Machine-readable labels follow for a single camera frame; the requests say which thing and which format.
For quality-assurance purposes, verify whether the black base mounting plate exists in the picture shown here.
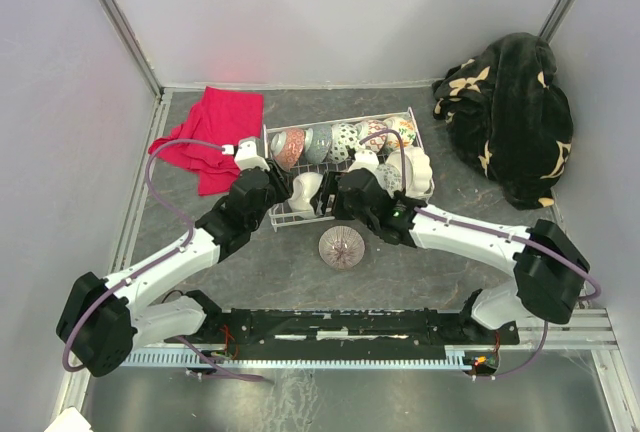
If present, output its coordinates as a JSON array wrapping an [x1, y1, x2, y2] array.
[[186, 308, 520, 360]]

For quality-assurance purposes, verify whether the blue triangle pattern bowl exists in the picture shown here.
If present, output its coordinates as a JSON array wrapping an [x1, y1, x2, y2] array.
[[304, 124, 332, 165]]

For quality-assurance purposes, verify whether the purple line pattern bowl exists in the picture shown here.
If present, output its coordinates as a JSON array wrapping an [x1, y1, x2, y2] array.
[[318, 226, 366, 270]]

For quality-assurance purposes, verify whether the cream scalloped bowl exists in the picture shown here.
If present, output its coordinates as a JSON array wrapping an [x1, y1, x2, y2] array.
[[404, 146, 435, 199]]

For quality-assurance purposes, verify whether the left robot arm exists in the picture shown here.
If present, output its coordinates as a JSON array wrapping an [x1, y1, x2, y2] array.
[[56, 160, 292, 377]]

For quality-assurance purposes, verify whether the black diamond pattern bowl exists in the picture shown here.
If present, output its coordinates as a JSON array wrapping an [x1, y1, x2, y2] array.
[[327, 123, 358, 164]]

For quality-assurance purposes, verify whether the black floral plush blanket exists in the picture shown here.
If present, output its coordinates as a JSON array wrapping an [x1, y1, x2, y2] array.
[[432, 32, 574, 210]]

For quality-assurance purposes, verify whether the dark scalloped floral bowl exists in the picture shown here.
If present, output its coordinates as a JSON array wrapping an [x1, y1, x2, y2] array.
[[270, 127, 305, 171]]

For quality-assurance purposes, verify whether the red lattice pattern bowl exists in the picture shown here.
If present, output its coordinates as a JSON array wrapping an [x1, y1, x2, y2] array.
[[355, 119, 387, 153]]

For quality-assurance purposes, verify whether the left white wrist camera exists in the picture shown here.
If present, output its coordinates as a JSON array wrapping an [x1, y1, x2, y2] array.
[[234, 136, 269, 171]]

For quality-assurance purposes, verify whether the red geometric pattern bowl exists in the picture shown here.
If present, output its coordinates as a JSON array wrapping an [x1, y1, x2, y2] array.
[[375, 164, 402, 197]]

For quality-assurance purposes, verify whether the plain white bowl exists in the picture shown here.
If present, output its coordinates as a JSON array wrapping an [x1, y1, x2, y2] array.
[[288, 172, 323, 217]]

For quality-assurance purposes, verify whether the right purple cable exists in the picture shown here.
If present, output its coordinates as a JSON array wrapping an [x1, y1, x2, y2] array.
[[358, 127, 407, 193]]

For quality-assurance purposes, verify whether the red folded cloth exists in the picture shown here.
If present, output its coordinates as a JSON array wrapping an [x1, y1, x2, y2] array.
[[148, 87, 264, 196]]

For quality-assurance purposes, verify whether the white wire dish rack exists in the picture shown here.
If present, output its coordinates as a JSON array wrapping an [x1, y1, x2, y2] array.
[[262, 106, 424, 231]]

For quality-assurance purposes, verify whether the orange flower leaf bowl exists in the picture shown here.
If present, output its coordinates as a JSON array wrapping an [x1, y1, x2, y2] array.
[[383, 116, 416, 152]]

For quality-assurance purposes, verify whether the slotted cable duct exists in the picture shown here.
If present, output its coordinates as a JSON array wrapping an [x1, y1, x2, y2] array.
[[121, 347, 471, 371]]

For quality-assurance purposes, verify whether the aluminium frame rail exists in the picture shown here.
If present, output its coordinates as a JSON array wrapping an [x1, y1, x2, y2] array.
[[69, 307, 621, 353]]

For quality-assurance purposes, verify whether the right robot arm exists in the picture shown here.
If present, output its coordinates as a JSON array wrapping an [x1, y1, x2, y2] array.
[[312, 169, 589, 343]]

